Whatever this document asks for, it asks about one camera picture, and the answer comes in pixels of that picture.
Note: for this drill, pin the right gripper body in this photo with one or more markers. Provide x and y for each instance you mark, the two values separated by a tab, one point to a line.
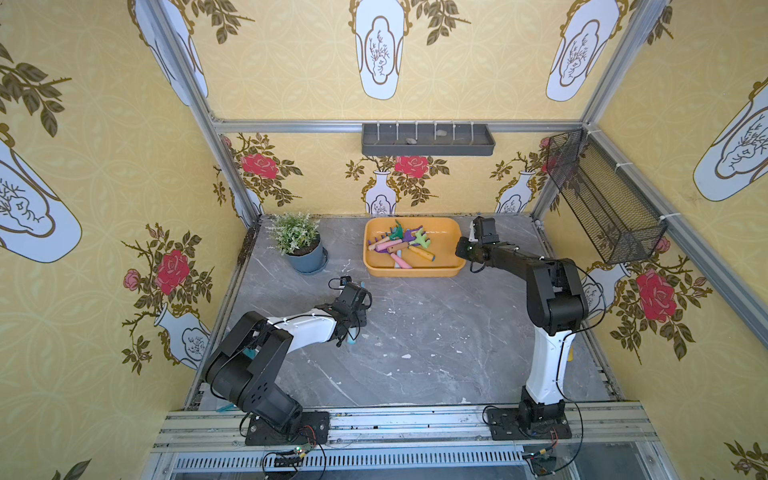
471	249

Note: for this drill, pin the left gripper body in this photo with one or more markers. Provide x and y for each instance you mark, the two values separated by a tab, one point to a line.
352	318

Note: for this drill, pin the yellow storage tray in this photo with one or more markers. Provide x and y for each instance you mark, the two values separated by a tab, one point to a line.
444	234

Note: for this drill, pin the purple fork pink handle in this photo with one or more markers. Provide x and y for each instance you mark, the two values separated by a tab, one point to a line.
408	238

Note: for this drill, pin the light blue hand fork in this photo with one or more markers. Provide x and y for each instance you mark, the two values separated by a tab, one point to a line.
357	311

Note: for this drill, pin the light green hand rake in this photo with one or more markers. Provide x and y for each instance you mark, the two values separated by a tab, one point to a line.
421	246

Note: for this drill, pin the dark green hand rake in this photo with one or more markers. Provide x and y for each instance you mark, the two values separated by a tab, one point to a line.
396	232

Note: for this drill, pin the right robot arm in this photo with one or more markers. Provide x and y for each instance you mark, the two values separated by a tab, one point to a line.
556	305

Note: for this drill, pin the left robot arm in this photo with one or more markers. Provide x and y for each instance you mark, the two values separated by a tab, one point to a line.
244	367

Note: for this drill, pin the potted green plant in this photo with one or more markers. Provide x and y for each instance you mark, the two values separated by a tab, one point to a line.
297	237

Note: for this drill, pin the purple rake pink handle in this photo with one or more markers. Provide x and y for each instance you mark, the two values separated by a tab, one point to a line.
399	262

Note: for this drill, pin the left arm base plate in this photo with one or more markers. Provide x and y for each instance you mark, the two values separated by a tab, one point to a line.
310	427

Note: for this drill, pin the black wire mesh basket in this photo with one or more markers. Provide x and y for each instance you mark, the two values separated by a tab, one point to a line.
617	217

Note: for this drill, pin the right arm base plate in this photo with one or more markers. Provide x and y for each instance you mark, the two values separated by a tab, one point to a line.
545	423

